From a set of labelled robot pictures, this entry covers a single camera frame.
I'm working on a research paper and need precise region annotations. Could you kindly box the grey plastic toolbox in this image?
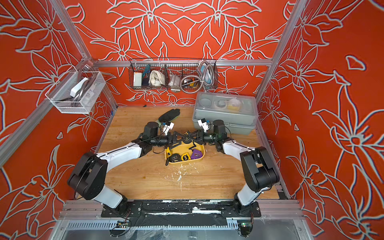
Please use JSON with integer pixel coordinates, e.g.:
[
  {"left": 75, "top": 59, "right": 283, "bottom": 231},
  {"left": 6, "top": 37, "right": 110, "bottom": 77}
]
[{"left": 192, "top": 92, "right": 259, "bottom": 135}]

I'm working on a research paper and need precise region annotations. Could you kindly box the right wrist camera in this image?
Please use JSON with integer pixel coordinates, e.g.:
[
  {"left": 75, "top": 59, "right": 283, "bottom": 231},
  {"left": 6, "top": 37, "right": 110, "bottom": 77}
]
[{"left": 198, "top": 119, "right": 210, "bottom": 133}]

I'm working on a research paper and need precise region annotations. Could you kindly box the black wire wall basket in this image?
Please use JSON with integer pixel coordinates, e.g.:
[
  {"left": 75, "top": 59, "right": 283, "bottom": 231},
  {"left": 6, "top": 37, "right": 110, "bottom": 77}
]
[{"left": 129, "top": 58, "right": 219, "bottom": 94}]

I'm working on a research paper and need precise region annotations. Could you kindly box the white box in basket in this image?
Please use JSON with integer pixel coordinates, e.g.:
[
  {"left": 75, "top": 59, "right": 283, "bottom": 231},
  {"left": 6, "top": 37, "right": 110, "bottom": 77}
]
[{"left": 133, "top": 72, "right": 143, "bottom": 88}]

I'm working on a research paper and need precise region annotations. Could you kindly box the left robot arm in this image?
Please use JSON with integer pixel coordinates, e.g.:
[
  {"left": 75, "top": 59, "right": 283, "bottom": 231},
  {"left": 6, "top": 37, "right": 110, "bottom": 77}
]
[{"left": 68, "top": 122, "right": 186, "bottom": 215}]

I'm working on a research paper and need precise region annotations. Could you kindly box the yellow plastic storage box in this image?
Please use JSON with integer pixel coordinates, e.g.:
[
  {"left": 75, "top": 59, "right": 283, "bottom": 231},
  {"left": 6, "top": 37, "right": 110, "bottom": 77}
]
[{"left": 165, "top": 142, "right": 206, "bottom": 166}]

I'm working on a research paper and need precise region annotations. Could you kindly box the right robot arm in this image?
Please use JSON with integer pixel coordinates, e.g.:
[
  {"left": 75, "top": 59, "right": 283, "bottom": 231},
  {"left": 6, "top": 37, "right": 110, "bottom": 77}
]
[{"left": 190, "top": 119, "right": 280, "bottom": 215}]

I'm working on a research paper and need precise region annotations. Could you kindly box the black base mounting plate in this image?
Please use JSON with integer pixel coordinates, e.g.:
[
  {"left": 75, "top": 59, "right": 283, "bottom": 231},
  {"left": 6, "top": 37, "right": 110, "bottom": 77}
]
[{"left": 100, "top": 199, "right": 262, "bottom": 218}]

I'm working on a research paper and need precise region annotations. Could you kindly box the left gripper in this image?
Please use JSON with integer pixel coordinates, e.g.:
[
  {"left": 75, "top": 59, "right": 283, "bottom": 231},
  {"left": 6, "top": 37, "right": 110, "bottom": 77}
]
[{"left": 150, "top": 132, "right": 187, "bottom": 149}]

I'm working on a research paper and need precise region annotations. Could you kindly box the black green work glove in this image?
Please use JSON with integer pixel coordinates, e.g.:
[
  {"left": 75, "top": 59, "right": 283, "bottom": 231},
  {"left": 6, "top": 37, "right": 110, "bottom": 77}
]
[{"left": 156, "top": 109, "right": 180, "bottom": 126}]

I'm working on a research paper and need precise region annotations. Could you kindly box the small yellow 2m tape measure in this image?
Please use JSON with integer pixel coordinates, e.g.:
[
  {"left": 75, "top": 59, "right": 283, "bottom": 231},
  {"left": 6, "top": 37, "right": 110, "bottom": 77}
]
[{"left": 181, "top": 153, "right": 191, "bottom": 161}]

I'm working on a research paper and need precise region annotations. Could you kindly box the black yellow 3m tape measure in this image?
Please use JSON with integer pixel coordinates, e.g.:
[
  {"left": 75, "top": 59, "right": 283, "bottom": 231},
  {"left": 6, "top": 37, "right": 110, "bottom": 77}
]
[{"left": 166, "top": 154, "right": 183, "bottom": 166}]

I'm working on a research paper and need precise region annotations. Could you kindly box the white adapter in side basket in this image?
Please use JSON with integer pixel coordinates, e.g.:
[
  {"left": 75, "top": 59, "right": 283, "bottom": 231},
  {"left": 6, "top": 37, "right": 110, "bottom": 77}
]
[{"left": 70, "top": 78, "right": 89, "bottom": 98}]

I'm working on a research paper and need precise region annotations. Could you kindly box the coiled grey cable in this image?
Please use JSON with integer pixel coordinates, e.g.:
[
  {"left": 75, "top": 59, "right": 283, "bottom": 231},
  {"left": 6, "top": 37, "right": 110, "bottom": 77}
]
[{"left": 180, "top": 59, "right": 215, "bottom": 94}]

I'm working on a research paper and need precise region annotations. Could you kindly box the white cloth in basket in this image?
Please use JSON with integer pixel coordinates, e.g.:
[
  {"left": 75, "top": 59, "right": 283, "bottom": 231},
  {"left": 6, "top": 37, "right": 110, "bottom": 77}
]
[{"left": 149, "top": 71, "right": 166, "bottom": 87}]

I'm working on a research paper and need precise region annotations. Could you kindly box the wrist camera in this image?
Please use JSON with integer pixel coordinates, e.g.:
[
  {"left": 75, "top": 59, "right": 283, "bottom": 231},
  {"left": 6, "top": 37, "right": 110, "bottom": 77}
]
[
  {"left": 198, "top": 119, "right": 210, "bottom": 133},
  {"left": 163, "top": 121, "right": 174, "bottom": 136}
]

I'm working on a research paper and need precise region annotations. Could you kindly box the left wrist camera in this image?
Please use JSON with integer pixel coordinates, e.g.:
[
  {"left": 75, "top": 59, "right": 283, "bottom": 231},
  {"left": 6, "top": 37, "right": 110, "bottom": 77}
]
[{"left": 163, "top": 121, "right": 174, "bottom": 136}]

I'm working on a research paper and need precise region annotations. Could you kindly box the purple tape measure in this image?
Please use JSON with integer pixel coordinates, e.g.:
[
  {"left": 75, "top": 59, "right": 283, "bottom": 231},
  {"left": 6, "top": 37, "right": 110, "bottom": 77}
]
[{"left": 191, "top": 149, "right": 203, "bottom": 160}]

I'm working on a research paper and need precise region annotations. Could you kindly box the white wire side basket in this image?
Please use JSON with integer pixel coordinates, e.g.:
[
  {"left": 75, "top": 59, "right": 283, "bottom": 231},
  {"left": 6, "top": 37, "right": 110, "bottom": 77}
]
[{"left": 45, "top": 70, "right": 106, "bottom": 114}]

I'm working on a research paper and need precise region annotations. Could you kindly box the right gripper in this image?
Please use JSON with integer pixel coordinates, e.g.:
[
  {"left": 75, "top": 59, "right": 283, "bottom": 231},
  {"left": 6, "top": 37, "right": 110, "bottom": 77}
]
[{"left": 187, "top": 130, "right": 219, "bottom": 147}]

